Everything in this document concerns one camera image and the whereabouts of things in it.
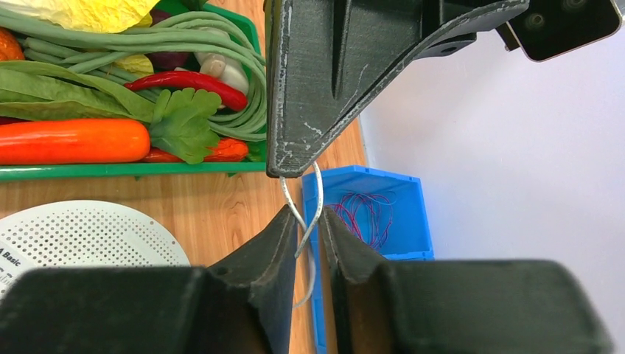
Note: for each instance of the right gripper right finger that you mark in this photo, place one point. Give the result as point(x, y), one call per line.
point(501, 306)

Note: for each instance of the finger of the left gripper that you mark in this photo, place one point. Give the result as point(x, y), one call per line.
point(327, 60)

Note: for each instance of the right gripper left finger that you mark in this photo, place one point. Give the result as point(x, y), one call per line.
point(241, 304)

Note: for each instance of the white perforated spool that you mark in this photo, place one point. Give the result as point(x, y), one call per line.
point(83, 233)

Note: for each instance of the red chili pepper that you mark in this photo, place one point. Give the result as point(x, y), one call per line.
point(231, 98)

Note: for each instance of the white mushroom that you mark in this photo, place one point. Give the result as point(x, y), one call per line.
point(227, 70)

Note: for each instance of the blue two-compartment bin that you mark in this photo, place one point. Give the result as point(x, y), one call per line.
point(367, 224)

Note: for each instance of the green plastic tray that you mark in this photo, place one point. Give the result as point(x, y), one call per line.
point(258, 149)

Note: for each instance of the small orange carrot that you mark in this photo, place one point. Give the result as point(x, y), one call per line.
point(227, 150)

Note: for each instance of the green parsley leaf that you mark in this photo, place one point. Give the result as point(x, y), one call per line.
point(180, 124)

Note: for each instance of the purple onion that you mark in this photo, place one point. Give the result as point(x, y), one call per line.
point(165, 60)

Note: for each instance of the green long beans bundle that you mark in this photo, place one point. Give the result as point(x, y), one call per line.
point(192, 31)

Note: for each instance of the yellow napa cabbage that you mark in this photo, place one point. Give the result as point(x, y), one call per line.
point(91, 16)

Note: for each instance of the large orange carrot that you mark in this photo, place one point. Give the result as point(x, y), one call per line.
point(74, 141)

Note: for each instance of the green spinach leaf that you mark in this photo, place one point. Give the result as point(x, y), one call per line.
point(38, 91)

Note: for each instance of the orange pumpkin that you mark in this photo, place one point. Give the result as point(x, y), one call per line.
point(10, 47)

